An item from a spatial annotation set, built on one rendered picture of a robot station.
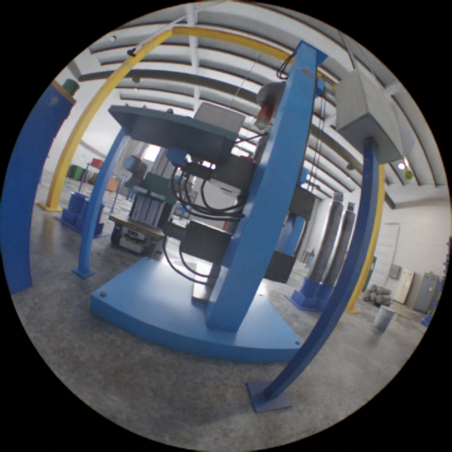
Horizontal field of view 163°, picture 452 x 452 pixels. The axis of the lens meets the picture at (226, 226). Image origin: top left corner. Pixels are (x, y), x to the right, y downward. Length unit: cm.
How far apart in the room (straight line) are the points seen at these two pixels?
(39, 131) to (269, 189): 109
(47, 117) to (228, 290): 115
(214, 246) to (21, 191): 106
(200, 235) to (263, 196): 42
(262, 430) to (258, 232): 87
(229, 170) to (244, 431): 127
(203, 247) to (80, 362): 87
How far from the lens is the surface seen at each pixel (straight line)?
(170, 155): 107
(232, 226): 117
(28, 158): 85
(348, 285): 56
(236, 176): 97
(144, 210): 207
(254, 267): 76
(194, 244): 93
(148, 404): 68
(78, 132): 277
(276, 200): 77
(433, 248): 1129
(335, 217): 227
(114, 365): 75
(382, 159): 89
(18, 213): 89
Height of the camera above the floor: 64
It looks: level
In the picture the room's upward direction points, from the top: 20 degrees clockwise
